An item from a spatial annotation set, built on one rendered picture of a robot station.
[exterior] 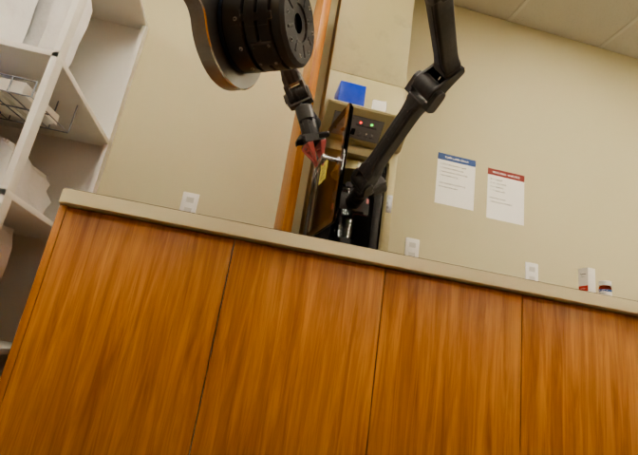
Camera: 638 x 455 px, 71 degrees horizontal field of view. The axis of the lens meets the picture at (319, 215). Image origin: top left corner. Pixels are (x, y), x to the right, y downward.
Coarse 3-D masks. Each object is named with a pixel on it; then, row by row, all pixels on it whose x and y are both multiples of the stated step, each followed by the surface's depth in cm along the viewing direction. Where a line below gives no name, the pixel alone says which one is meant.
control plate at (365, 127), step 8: (336, 112) 165; (352, 120) 167; (360, 120) 167; (368, 120) 167; (360, 128) 168; (368, 128) 168; (376, 128) 169; (352, 136) 170; (360, 136) 170; (368, 136) 170; (376, 136) 170
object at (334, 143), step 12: (348, 108) 141; (336, 120) 152; (348, 120) 139; (336, 132) 148; (336, 144) 145; (336, 156) 141; (336, 168) 138; (324, 180) 149; (336, 180) 135; (312, 192) 160; (324, 192) 146; (336, 192) 132; (312, 204) 156; (324, 204) 142; (336, 204) 131; (312, 216) 153; (324, 216) 139; (312, 228) 149; (324, 228) 137
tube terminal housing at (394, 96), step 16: (336, 80) 179; (352, 80) 181; (368, 80) 182; (368, 96) 180; (384, 96) 182; (400, 96) 183; (320, 112) 182; (352, 144) 173; (304, 208) 170; (384, 208) 171; (304, 224) 161; (384, 224) 167; (384, 240) 165
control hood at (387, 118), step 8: (328, 104) 164; (336, 104) 164; (344, 104) 164; (352, 104) 164; (328, 112) 165; (360, 112) 166; (368, 112) 166; (376, 112) 166; (384, 112) 166; (328, 120) 166; (376, 120) 167; (384, 120) 167; (392, 120) 167; (320, 128) 171; (384, 128) 169; (360, 144) 173; (368, 144) 172; (376, 144) 172; (400, 144) 172
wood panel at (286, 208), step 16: (320, 0) 200; (320, 16) 178; (320, 32) 173; (320, 48) 171; (320, 64) 169; (304, 80) 198; (288, 160) 195; (288, 176) 174; (288, 192) 157; (288, 208) 151; (288, 224) 150
